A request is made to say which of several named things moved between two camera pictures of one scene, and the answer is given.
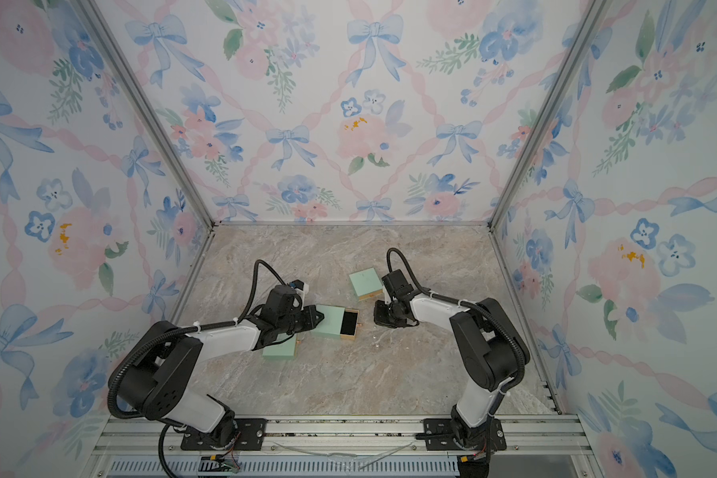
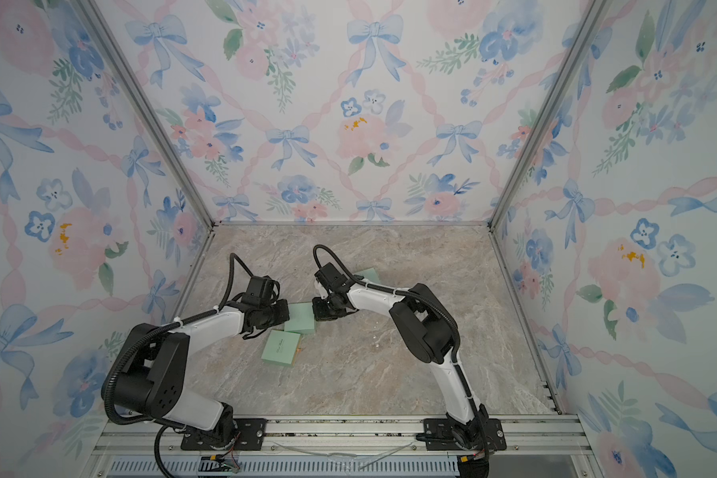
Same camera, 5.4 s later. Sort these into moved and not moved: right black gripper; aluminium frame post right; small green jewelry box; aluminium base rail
Moved: right black gripper
Not moved: aluminium base rail; aluminium frame post right; small green jewelry box
